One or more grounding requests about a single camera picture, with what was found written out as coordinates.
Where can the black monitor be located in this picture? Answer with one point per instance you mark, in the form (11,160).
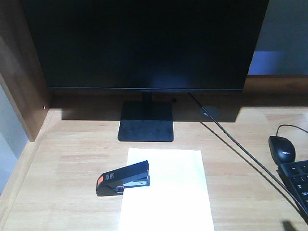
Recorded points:
(145,45)

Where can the black keyboard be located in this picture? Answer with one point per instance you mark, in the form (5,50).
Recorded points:
(295,177)

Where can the grey desk cable grommet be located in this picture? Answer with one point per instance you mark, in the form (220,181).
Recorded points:
(214,112)

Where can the black monitor stand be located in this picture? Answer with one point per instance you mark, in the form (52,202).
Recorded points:
(146,121)

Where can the wooden desk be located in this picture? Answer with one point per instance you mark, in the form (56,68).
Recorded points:
(73,139)

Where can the white paper sheet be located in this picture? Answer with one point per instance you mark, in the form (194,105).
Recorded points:
(177,198)

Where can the black computer mouse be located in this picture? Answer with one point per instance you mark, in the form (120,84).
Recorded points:
(282,150)

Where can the black stapler orange button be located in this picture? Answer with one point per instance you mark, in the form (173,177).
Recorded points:
(114,182)

